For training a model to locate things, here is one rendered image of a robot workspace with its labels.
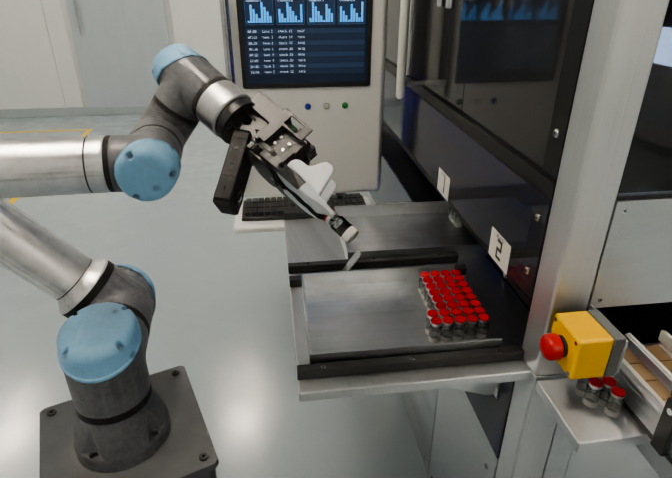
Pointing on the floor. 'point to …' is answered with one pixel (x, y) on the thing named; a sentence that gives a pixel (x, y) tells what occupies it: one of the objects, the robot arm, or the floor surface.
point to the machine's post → (585, 190)
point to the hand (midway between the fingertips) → (322, 215)
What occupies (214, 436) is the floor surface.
